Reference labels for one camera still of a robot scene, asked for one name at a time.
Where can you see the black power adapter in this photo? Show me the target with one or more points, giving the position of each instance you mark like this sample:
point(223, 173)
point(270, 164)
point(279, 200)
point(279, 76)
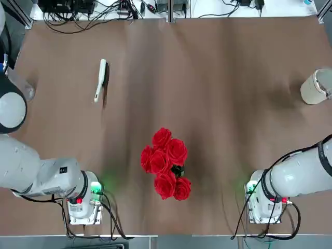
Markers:
point(260, 3)
point(244, 2)

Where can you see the black usb hub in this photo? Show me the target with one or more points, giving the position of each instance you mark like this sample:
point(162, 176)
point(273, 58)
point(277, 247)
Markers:
point(127, 9)

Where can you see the aluminium frame post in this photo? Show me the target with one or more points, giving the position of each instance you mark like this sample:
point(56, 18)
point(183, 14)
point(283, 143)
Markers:
point(29, 20)
point(170, 10)

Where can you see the red rose bouquet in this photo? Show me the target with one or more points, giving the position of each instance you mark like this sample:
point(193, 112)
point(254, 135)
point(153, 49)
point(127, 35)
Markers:
point(176, 150)

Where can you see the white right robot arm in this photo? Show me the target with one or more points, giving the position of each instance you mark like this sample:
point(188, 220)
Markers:
point(298, 176)

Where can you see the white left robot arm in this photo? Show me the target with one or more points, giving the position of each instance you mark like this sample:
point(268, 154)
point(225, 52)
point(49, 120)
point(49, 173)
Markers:
point(20, 166)

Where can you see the black dock box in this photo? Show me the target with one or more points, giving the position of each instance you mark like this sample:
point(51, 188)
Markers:
point(64, 5)

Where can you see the white brush with black bristles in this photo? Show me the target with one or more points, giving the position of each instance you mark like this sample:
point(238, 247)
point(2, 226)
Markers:
point(99, 80)

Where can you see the beige swing-lid bin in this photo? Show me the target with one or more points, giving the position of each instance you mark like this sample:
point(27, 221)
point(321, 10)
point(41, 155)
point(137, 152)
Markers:
point(311, 90)

